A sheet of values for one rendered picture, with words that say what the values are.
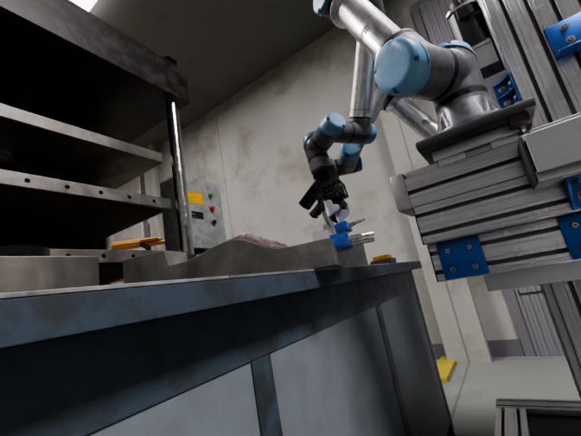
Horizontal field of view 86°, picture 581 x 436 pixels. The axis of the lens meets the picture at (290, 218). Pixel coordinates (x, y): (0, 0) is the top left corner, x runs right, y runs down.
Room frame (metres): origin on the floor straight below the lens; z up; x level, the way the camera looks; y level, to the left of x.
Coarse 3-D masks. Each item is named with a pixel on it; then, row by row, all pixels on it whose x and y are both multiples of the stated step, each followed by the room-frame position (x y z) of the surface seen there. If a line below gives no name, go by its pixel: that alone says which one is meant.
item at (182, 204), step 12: (168, 108) 1.38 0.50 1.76; (168, 120) 1.38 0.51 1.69; (180, 132) 1.40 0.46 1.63; (180, 144) 1.39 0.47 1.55; (180, 156) 1.39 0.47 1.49; (180, 168) 1.38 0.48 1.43; (180, 180) 1.38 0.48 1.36; (180, 192) 1.38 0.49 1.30; (180, 204) 1.38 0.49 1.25; (180, 216) 1.38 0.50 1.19; (180, 228) 1.38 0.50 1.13; (108, 240) 1.74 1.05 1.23; (180, 240) 1.38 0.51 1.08; (192, 240) 1.40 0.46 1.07; (192, 252) 1.40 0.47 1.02
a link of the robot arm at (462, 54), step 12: (456, 48) 0.64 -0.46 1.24; (468, 48) 0.65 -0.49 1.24; (456, 60) 0.62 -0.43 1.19; (468, 60) 0.64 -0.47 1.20; (456, 72) 0.63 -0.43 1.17; (468, 72) 0.64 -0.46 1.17; (480, 72) 0.65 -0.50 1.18; (456, 84) 0.65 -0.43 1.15; (468, 84) 0.64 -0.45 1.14; (480, 84) 0.64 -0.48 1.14; (444, 96) 0.67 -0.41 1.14
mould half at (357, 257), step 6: (354, 246) 1.06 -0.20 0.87; (360, 246) 1.11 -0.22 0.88; (348, 252) 1.01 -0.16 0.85; (354, 252) 1.05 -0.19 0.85; (360, 252) 1.10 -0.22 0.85; (348, 258) 1.00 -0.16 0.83; (354, 258) 1.04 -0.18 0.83; (360, 258) 1.08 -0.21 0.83; (366, 258) 1.14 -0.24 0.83; (348, 264) 0.99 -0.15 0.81; (354, 264) 1.03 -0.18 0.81; (360, 264) 1.07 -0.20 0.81; (366, 264) 1.13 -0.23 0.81
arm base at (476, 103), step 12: (456, 96) 0.65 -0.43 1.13; (468, 96) 0.64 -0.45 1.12; (480, 96) 0.64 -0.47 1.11; (444, 108) 0.68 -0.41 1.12; (456, 108) 0.65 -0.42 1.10; (468, 108) 0.64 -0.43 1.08; (480, 108) 0.63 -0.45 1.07; (492, 108) 0.64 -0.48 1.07; (444, 120) 0.69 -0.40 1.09; (456, 120) 0.65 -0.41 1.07; (468, 120) 0.63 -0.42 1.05
